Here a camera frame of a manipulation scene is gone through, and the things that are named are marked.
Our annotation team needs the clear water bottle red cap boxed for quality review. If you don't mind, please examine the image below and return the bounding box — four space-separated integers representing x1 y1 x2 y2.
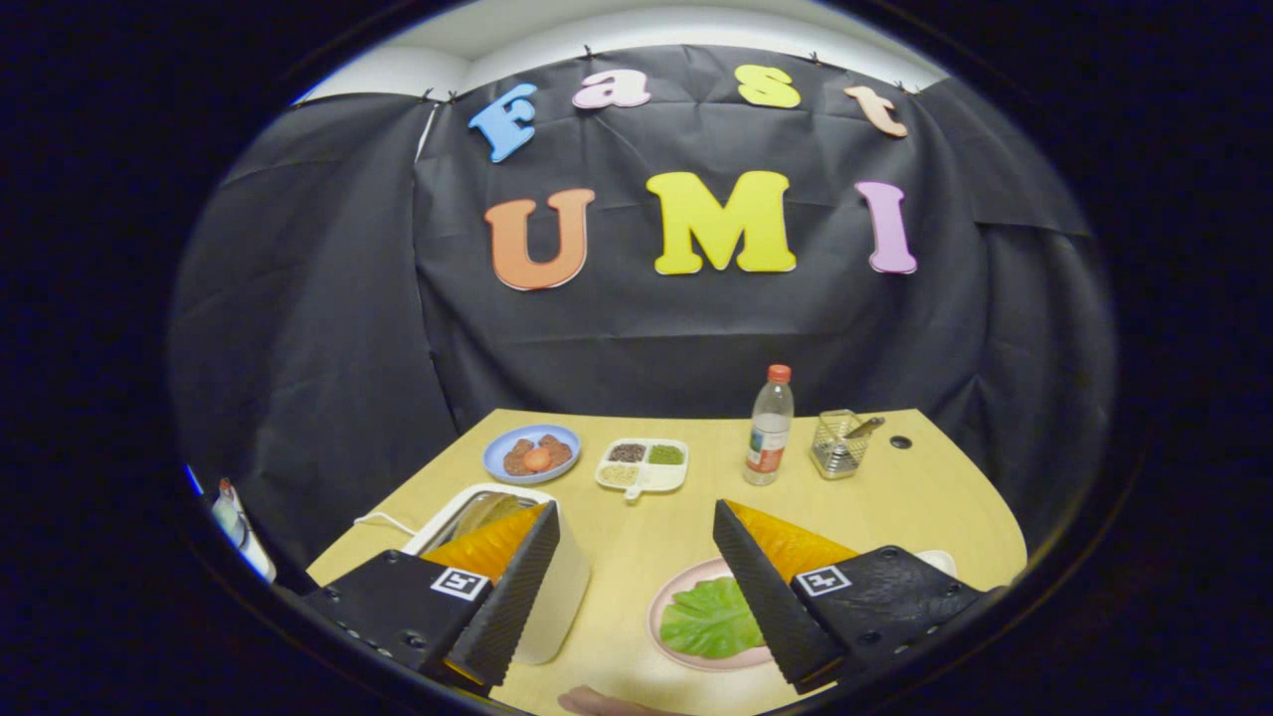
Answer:
743 364 796 487

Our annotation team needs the white toaster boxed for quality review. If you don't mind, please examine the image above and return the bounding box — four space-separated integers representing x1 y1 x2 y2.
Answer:
401 483 592 666

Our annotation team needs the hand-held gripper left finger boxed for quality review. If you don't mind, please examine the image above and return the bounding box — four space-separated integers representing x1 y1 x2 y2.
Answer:
298 500 561 689

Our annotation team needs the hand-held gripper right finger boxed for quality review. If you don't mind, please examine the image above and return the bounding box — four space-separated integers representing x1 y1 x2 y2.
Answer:
712 499 986 695

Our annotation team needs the white and blue object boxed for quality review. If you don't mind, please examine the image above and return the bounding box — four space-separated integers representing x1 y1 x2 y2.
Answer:
211 477 277 585

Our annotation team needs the blue plate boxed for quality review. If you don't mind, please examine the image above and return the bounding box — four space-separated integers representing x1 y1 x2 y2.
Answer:
482 425 582 485

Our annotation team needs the toasted bread slice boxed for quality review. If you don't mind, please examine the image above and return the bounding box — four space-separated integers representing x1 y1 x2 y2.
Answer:
450 492 533 543

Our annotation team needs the white toaster cable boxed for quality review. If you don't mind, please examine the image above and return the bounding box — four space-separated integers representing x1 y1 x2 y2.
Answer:
353 511 421 538

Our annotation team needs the black backdrop cloth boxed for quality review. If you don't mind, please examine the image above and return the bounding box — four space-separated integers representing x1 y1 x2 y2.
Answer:
164 45 1120 598

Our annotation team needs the green lettuce leaf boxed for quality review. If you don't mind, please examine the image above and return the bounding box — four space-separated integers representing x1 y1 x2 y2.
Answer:
659 577 767 659

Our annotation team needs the pink round plate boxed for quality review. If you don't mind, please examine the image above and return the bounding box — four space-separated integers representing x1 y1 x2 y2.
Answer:
647 557 777 673

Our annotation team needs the metal wire utensil holder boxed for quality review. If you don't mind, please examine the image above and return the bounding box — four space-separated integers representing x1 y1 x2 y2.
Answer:
810 409 872 481

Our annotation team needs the white divided condiment tray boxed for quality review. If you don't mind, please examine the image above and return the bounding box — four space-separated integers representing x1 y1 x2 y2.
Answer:
595 438 689 503

